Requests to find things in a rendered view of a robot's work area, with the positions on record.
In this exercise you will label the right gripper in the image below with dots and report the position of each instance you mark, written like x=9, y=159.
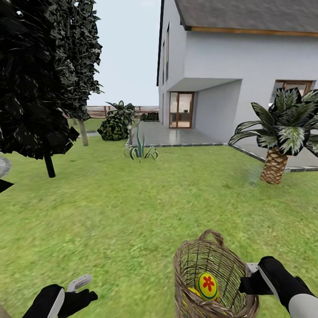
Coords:
x=250, y=286

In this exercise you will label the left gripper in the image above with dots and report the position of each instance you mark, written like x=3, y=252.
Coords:
x=79, y=301

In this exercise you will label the easter egg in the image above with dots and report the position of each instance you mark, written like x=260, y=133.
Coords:
x=193, y=289
x=208, y=286

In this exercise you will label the wicker basket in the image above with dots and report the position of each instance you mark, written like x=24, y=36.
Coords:
x=190, y=305

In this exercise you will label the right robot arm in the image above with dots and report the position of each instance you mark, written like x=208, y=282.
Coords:
x=269, y=277

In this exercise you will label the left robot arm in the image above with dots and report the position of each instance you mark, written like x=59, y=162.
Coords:
x=54, y=302

